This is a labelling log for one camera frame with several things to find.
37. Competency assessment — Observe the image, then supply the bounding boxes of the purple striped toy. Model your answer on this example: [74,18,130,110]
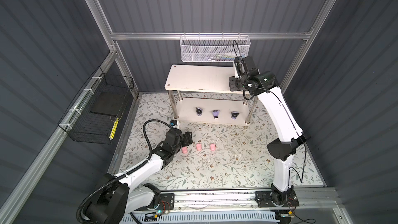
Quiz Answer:
[231,111,239,120]

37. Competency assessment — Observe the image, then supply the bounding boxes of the dark purple toy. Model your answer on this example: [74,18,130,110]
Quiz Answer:
[195,107,203,116]

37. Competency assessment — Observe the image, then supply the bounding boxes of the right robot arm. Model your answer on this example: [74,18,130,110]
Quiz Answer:
[229,56,307,207]

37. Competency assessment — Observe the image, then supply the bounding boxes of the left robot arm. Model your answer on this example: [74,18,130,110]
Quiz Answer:
[76,123,193,224]

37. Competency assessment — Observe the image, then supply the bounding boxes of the white two-tier shelf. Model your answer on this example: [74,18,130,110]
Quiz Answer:
[165,64,257,128]

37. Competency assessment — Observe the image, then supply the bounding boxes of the items in white basket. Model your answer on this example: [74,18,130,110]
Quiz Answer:
[204,52,245,62]

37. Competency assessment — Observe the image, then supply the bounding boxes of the yellow label tag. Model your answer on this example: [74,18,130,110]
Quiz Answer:
[109,117,119,141]

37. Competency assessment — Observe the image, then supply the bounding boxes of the black pad in basket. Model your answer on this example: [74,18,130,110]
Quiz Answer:
[90,92,124,117]

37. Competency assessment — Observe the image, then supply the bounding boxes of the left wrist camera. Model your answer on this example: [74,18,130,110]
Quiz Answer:
[170,120,180,129]

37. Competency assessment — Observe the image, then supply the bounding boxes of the white wire mesh basket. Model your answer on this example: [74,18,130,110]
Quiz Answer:
[179,35,251,63]

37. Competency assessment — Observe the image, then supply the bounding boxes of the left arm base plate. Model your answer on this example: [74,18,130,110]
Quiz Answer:
[146,193,175,211]

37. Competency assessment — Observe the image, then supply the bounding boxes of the black wire mesh basket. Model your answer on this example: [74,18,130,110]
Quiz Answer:
[58,67,135,145]

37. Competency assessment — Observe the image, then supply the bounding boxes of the white ribbed cable duct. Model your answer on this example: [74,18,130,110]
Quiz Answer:
[134,211,280,224]

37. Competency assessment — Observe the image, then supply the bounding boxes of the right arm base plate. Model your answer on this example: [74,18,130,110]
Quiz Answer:
[255,191,300,208]

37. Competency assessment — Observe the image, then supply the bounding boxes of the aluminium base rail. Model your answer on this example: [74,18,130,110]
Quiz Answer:
[90,188,343,214]

